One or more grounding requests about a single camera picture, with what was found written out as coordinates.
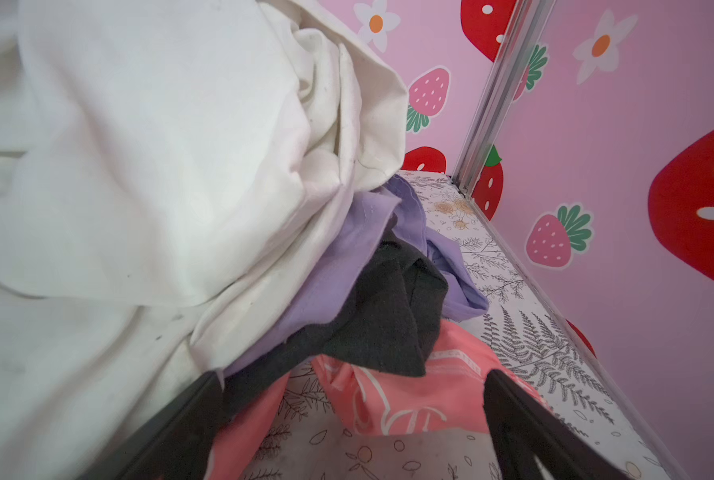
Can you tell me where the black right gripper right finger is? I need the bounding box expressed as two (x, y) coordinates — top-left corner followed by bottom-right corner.
(483, 370), (627, 480)

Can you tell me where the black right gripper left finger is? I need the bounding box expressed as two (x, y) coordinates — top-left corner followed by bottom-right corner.
(80, 372), (222, 480)

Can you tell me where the lavender purple cloth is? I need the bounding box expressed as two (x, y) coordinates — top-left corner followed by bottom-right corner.
(224, 175), (489, 376)

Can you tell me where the pink patterned cloth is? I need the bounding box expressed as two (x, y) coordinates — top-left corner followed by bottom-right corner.
(203, 319), (547, 480)

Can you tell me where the dark grey cloth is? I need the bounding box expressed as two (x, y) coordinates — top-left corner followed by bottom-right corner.
(221, 230), (448, 420)

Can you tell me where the white cloth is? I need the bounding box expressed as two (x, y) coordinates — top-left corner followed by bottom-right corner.
(0, 1), (408, 479)

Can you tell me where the aluminium corner post right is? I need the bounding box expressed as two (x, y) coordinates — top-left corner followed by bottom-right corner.
(452, 0), (555, 199)

